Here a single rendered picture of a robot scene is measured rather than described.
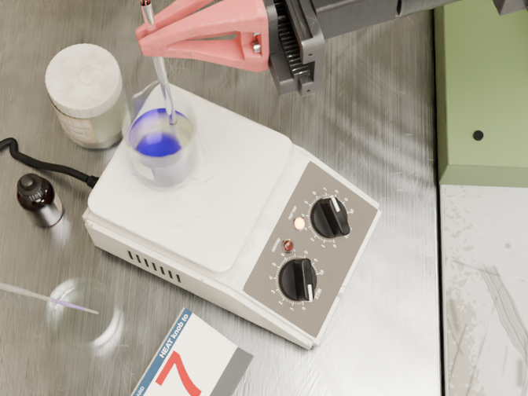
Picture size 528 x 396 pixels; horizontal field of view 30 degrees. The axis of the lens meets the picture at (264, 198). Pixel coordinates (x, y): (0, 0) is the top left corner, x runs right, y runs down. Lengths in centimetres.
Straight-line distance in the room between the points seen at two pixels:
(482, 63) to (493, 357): 24
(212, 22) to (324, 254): 25
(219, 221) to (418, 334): 19
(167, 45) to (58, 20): 32
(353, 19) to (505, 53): 29
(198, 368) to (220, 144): 17
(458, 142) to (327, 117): 12
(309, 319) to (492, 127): 22
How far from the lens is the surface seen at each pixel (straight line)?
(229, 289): 73
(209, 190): 73
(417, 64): 89
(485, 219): 84
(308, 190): 76
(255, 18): 57
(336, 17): 58
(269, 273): 74
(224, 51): 61
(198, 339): 76
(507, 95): 83
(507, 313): 82
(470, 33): 86
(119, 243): 75
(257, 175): 73
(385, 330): 79
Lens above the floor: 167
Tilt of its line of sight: 69 degrees down
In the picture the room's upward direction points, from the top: 1 degrees clockwise
